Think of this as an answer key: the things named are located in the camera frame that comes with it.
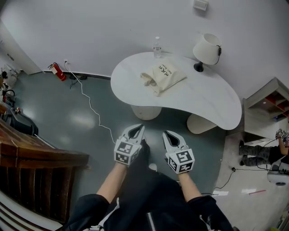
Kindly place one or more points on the round cream table pedestal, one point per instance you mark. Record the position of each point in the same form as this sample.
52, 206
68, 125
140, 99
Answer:
146, 112

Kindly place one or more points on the person's black jacket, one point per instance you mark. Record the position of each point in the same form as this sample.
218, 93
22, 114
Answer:
158, 212

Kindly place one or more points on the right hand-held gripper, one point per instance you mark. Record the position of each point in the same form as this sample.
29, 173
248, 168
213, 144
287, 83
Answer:
180, 160

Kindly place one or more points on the white wall switch panel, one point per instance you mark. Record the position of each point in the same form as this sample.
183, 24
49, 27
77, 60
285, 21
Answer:
200, 4

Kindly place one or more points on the clear plastic water bottle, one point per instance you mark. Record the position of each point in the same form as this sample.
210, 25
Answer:
157, 49

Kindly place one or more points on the white paper sheet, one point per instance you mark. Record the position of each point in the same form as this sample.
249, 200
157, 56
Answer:
220, 193

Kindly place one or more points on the person's left forearm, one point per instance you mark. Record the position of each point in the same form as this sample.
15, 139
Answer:
113, 180

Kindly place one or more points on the dark wooden cabinet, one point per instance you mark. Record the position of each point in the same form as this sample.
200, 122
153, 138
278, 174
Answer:
34, 162

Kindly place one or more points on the person's black trousers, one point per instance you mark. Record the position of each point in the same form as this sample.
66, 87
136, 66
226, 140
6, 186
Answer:
144, 162

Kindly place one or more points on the red floor strip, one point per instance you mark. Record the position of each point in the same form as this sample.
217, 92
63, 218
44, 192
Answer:
257, 192

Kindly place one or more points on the person's right forearm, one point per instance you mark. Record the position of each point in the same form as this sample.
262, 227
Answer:
188, 187

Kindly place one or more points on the white plastic bag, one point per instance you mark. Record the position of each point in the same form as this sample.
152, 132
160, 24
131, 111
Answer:
10, 76

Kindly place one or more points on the white shade table lamp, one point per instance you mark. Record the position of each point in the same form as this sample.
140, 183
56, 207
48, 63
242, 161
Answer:
206, 49

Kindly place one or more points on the person's white shoe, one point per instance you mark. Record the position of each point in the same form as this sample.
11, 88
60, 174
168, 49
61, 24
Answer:
153, 166

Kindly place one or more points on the black bag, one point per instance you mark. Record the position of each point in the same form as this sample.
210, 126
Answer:
22, 124

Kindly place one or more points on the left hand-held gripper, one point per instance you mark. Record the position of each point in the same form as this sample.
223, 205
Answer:
126, 150

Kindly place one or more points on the oblong cream table pedestal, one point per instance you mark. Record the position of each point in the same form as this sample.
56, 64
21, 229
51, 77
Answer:
199, 125

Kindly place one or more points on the white round floor device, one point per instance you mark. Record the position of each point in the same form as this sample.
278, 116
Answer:
278, 176

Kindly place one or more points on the grey shelf unit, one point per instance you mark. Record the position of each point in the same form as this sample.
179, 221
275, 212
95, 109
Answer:
259, 108

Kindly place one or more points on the red fire extinguisher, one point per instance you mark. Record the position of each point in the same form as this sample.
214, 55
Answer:
59, 72

